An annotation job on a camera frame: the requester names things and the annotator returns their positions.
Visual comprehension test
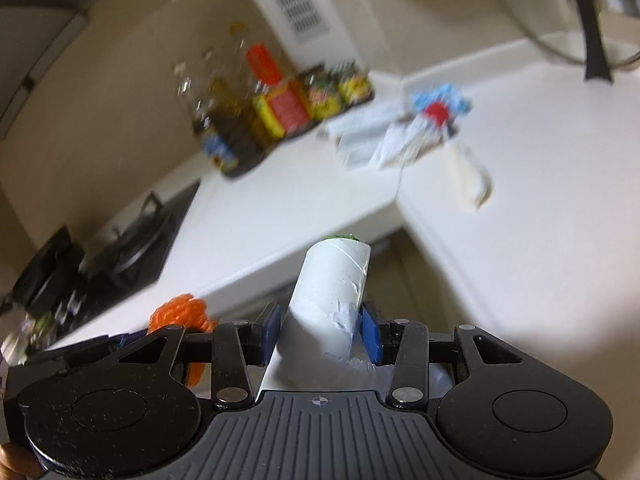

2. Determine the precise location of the green label sauce jar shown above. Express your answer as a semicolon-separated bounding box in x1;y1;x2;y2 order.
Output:
300;64;345;122

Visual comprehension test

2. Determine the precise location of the dark soy sauce jug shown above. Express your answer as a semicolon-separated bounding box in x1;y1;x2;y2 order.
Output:
172;60;269;179

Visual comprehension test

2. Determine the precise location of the checkered lid sauce jar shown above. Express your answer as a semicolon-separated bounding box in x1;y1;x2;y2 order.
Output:
331;61;374;107

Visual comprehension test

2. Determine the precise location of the red plastic cup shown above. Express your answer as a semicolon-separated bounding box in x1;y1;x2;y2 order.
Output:
422;101;451;129

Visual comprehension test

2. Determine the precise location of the orange mesh scrubber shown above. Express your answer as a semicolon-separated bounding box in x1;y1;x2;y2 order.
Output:
145;292;222;388

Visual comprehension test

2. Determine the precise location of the person left hand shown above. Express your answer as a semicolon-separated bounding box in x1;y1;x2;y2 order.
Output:
0;443;42;480

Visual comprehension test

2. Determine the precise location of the clear plastic container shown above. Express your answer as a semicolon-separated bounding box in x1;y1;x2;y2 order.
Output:
336;134;384;169

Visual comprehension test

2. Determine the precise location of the red handle oil jug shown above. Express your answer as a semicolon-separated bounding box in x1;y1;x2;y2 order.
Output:
229;21;317;141

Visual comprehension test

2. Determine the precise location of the cream plastic tube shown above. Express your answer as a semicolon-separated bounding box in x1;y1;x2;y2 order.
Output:
445;141;494;210

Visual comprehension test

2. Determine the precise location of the white toothpaste box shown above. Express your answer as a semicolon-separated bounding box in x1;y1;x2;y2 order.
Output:
317;100;406;145

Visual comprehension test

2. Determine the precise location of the glass pot lid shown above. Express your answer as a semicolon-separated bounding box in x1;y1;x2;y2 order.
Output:
499;0;639;81

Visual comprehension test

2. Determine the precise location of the black gas stove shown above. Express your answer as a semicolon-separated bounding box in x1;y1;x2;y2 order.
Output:
1;180;201;337

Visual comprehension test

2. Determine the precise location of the blue face mask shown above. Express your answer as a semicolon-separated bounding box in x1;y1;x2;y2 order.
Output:
410;84;472;118

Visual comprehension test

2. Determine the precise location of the grey wall vent grille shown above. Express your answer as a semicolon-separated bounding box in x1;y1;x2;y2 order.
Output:
258;0;330;46

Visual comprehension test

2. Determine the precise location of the white tissue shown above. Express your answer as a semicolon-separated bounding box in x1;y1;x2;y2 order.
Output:
369;116;442;170

